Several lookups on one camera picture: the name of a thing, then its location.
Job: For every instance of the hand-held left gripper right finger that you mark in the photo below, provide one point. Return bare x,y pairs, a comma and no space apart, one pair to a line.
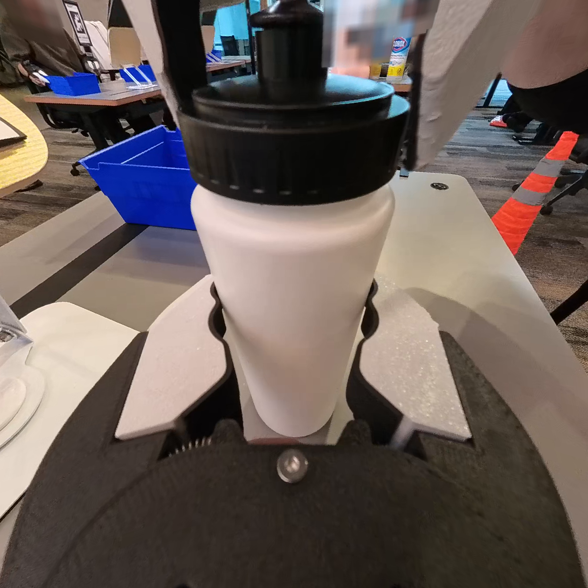
413,367

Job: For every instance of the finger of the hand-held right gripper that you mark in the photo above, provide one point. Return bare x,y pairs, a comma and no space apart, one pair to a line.
469,55
152,41

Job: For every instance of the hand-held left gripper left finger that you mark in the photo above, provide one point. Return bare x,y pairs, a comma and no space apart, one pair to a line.
175,377

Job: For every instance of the white bottle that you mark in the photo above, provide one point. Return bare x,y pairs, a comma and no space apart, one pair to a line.
294,294

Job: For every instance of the black bottle lid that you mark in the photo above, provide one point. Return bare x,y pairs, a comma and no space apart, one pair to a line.
294,147

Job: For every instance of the person's right forearm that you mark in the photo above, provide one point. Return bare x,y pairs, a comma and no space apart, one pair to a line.
551,50

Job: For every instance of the small blue plastic bin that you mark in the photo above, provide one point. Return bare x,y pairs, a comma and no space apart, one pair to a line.
73,84
138,73

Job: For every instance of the white wipes canister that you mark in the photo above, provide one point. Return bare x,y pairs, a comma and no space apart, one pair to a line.
398,60

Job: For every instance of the orange flat floor marker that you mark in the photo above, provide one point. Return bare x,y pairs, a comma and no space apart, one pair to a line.
498,121

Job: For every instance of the printed tag sign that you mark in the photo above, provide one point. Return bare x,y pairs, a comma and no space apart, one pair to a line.
77,23

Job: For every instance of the wooden top desk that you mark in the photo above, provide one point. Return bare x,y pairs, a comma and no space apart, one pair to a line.
92,96

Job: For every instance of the orange traffic cone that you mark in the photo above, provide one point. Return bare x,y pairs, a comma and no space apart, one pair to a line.
533,193

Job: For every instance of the clear round stand foot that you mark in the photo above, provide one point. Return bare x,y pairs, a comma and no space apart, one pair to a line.
14,409

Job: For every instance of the black office chair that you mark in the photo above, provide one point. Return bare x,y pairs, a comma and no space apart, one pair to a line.
568,188

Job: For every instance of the black slanted stand leg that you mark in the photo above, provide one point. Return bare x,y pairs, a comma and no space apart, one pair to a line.
571,303

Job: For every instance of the wooden display board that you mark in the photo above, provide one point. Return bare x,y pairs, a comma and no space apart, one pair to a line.
23,156

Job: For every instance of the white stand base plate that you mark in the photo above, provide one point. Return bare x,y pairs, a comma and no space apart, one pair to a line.
78,344

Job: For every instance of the white stand post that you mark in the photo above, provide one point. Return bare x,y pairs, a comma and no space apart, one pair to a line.
11,326

